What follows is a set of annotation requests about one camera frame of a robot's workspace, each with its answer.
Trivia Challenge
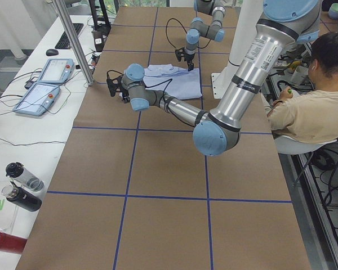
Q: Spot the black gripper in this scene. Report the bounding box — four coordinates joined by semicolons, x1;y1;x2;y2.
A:
117;82;130;104
184;52;195;71

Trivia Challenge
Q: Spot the blue striped button shirt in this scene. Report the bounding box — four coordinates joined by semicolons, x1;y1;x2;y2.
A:
144;64;202;100

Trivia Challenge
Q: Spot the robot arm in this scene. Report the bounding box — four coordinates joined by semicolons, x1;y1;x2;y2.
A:
119;1;322;156
184;0;226;71

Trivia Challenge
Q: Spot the upper blue teach pendant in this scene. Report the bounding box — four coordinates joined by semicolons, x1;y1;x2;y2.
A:
37;58;75;85

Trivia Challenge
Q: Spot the blue teach pendant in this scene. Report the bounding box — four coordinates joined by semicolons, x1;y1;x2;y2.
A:
37;58;75;85
12;83;60;116

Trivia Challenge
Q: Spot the black computer keyboard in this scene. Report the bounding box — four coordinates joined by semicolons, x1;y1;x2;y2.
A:
54;22;85;50

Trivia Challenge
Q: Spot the lower blue teach pendant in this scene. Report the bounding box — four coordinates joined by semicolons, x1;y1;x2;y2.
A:
12;83;60;116

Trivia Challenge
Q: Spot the black computer mouse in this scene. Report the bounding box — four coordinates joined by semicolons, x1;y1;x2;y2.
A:
46;48;59;56

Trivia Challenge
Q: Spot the white office chair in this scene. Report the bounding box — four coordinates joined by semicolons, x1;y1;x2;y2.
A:
274;132;338;188

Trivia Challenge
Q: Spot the clear plastic water bottle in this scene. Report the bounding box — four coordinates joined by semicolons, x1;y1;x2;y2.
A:
5;162;45;191

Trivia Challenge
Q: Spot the person in beige shirt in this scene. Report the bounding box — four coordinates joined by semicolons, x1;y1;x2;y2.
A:
264;32;338;143

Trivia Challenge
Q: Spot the black insulated bottle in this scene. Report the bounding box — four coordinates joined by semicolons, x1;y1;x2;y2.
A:
1;184;42;212

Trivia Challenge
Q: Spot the red cylinder bottle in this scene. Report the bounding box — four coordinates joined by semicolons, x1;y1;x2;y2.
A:
0;232;27;254

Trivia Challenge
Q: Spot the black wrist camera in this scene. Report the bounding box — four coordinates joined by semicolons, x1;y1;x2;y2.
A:
175;47;185;62
106;75;123;97

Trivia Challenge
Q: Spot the black braided right cable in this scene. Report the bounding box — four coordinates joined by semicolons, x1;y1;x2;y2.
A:
165;17;212;51

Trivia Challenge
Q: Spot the black braided cable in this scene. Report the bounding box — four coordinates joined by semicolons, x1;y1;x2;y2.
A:
106;69;174;98
165;17;212;51

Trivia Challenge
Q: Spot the black braided left cable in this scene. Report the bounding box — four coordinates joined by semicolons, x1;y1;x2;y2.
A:
106;69;174;98

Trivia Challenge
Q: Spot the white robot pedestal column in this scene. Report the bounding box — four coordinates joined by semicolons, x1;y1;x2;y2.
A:
211;0;263;99

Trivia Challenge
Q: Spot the grey aluminium frame post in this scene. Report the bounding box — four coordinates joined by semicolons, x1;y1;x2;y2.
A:
52;0;94;86

